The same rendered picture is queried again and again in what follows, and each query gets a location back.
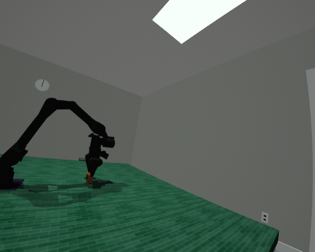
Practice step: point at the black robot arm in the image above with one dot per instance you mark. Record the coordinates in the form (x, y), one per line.
(16, 153)

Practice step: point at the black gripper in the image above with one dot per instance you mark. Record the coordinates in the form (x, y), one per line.
(92, 160)

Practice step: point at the orange block with dark square mark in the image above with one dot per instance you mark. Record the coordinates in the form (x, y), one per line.
(89, 178)

